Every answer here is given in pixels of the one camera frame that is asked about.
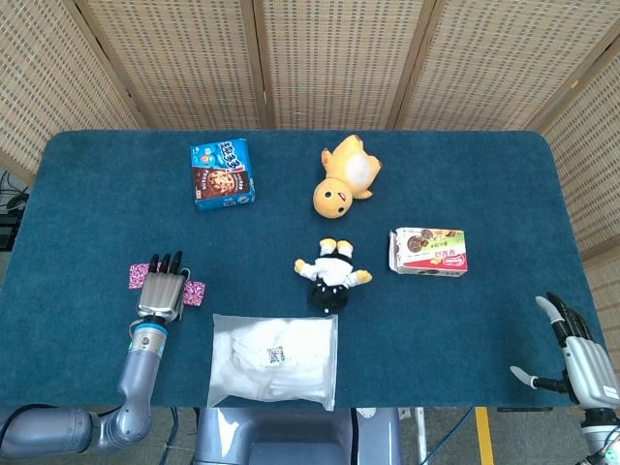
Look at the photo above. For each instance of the black equipment box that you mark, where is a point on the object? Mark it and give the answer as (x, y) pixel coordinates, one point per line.
(7, 232)

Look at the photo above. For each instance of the yellow plush animal toy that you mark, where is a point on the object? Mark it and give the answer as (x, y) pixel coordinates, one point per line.
(334, 194)

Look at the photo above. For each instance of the white red biscuit box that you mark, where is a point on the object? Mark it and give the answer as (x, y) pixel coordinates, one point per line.
(431, 252)

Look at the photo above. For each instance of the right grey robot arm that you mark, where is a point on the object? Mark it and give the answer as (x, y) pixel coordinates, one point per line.
(598, 431)

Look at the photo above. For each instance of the white metal table leg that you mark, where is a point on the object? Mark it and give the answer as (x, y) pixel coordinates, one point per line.
(421, 436)

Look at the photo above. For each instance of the woven rattan folding screen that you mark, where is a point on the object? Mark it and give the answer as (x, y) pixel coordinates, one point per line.
(339, 63)

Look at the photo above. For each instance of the pink patterned card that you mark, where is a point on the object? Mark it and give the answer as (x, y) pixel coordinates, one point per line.
(138, 276)
(195, 293)

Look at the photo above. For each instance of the clear bag with white cloth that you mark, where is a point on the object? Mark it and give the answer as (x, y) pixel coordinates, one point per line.
(271, 358)

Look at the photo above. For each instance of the blue chocolate cookie box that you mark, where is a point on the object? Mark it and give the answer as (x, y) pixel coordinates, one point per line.
(220, 169)

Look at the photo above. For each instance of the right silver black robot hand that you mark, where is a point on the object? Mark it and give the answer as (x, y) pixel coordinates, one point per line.
(591, 370)

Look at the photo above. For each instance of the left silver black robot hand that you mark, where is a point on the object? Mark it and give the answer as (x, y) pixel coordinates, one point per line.
(162, 293)

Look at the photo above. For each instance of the black white plush toy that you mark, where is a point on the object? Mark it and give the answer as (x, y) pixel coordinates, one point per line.
(331, 271)

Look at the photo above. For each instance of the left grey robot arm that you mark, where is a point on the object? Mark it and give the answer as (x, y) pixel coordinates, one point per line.
(138, 378)

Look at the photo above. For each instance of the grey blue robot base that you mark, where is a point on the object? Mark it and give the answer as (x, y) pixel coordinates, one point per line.
(290, 436)

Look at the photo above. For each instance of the blue felt table cover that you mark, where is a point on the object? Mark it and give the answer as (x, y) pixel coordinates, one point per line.
(121, 194)

